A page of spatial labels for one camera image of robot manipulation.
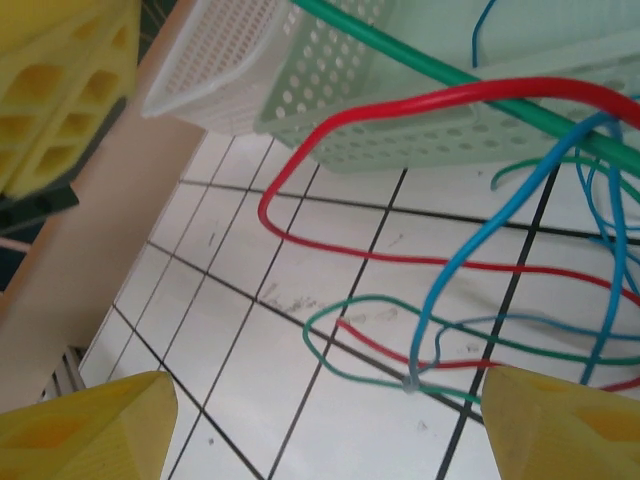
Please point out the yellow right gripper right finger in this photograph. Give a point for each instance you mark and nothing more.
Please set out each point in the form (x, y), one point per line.
(560, 435)

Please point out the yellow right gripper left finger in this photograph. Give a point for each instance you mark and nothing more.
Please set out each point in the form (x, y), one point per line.
(90, 435)

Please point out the light green plastic basket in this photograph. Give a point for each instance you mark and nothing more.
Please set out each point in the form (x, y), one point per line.
(380, 125)

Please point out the white plastic basket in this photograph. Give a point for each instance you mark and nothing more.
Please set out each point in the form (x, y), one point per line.
(220, 65)

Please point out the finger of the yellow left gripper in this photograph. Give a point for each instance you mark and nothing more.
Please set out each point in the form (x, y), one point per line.
(60, 100)

